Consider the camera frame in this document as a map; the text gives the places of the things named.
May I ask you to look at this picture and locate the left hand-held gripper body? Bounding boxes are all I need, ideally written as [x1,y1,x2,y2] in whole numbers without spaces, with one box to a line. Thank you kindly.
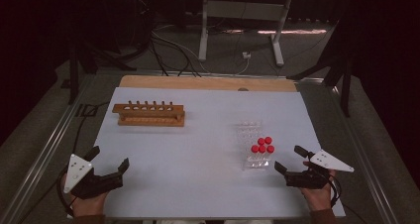
[63,153,125,200]

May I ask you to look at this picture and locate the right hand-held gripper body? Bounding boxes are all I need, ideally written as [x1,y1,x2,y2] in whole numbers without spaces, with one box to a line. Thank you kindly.
[284,149,355,190]

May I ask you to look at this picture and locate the clear plastic test tube rack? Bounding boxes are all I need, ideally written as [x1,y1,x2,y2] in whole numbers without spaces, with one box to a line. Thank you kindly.
[236,119,275,171]

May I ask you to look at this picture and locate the wooden test tube rack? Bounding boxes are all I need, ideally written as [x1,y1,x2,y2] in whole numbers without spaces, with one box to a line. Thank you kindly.
[111,100,186,128]

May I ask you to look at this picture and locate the person's left hand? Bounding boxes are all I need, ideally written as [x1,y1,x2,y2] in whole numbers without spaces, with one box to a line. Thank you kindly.
[59,172,110,218]

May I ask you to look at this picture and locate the person's right hand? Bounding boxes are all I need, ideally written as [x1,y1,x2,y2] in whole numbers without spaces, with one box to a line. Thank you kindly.
[299,161,338,212]

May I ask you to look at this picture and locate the black stand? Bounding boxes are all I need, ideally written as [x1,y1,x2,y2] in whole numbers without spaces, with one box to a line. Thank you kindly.
[67,42,138,105]
[286,19,353,118]

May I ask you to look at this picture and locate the white table sheet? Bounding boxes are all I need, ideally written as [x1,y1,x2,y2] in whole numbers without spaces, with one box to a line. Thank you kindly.
[67,86,346,220]

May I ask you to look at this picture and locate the grey metal stand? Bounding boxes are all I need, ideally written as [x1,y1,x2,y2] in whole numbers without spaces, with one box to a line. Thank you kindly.
[197,0,295,67]

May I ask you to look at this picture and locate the long black floor cable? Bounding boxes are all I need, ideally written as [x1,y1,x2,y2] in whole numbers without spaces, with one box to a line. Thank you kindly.
[16,101,111,224]

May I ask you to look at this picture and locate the left hand-held gripper cable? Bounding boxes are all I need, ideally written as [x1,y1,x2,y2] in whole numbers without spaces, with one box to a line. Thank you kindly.
[55,166,76,218]

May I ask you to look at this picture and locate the hand-held gripper cable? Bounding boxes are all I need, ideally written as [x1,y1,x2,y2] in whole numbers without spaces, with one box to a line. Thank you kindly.
[326,173,341,208]
[55,166,76,218]

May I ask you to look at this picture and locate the right hand-held gripper cable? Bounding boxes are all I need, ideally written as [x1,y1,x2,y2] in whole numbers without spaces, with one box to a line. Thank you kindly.
[326,173,341,208]

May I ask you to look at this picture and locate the aluminium floor rail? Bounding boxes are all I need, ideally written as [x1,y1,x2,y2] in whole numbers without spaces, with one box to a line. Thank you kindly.
[326,81,400,224]
[0,73,97,224]

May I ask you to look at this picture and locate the white floor cable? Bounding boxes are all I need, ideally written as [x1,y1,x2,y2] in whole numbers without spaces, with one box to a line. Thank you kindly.
[231,56,251,76]

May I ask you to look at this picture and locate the black floor cables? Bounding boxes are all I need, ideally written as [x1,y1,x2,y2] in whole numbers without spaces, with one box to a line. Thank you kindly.
[148,35,202,78]

